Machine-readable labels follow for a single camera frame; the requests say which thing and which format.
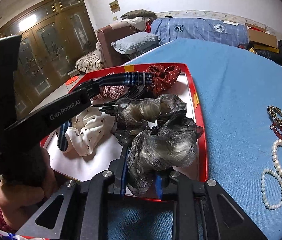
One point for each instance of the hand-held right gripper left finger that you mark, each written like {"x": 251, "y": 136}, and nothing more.
{"x": 123, "y": 177}

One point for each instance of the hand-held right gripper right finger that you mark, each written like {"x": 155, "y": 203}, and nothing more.
{"x": 159, "y": 183}

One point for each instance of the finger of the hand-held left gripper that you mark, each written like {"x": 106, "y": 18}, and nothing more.
{"x": 91, "y": 88}

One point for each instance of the grey organza scrunchie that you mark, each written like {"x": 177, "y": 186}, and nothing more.
{"x": 166, "y": 152}
{"x": 148, "y": 111}

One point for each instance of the plaid blue hair band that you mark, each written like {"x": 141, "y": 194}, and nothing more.
{"x": 126, "y": 78}

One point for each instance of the red shallow tray box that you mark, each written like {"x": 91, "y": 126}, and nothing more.
{"x": 81, "y": 165}

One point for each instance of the person's left forearm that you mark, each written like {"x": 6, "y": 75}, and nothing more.
{"x": 16, "y": 205}

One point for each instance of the person's left hand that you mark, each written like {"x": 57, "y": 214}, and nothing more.
{"x": 36, "y": 166}

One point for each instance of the red stool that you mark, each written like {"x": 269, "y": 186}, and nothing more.
{"x": 72, "y": 81}

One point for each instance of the red plaid scrunchie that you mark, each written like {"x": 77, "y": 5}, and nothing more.
{"x": 111, "y": 91}

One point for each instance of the black hair clip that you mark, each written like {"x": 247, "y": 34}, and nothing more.
{"x": 137, "y": 91}

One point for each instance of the white dotted scrunchie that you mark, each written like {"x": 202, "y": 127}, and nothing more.
{"x": 88, "y": 135}

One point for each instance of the brown sofa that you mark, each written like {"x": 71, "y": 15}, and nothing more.
{"x": 106, "y": 42}

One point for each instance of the wooden wardrobe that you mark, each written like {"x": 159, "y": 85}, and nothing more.
{"x": 46, "y": 50}

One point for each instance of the grey blue pillow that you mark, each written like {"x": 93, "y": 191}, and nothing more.
{"x": 134, "y": 42}

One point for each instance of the red polka dot scrunchie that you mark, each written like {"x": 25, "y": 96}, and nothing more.
{"x": 163, "y": 77}

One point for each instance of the pile of folded clothes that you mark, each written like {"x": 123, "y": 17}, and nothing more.
{"x": 137, "y": 15}

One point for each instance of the patterned clothing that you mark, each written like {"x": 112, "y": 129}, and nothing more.
{"x": 8, "y": 233}

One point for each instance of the blue plaid quilt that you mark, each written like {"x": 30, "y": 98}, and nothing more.
{"x": 198, "y": 31}

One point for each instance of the cardboard box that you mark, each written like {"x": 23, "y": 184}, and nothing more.
{"x": 262, "y": 37}

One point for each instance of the yellow wall calendar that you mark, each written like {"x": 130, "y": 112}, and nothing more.
{"x": 114, "y": 6}

